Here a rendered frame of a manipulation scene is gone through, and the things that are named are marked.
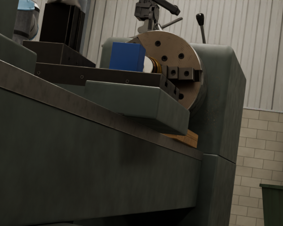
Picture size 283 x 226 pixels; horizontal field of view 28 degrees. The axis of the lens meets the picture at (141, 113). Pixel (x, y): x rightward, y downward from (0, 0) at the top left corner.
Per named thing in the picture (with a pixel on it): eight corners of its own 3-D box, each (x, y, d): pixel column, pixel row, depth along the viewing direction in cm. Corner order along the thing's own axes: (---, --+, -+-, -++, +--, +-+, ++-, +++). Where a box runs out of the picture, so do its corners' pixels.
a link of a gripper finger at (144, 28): (136, 42, 220) (140, 20, 221) (151, 43, 218) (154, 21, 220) (134, 40, 217) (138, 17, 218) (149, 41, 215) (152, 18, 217)
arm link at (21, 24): (-7, 26, 196) (-1, -11, 198) (0, 35, 210) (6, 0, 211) (27, 31, 197) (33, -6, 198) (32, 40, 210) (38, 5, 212)
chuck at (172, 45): (104, 115, 195) (130, 28, 197) (191, 138, 186) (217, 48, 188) (96, 111, 186) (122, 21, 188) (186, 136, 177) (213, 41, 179)
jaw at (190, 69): (165, 71, 185) (201, 70, 182) (164, 86, 185) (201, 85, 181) (157, 63, 175) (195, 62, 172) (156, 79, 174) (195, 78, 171)
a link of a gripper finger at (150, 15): (148, 31, 220) (152, 10, 221) (153, 32, 219) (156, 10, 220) (145, 28, 215) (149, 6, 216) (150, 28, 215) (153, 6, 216)
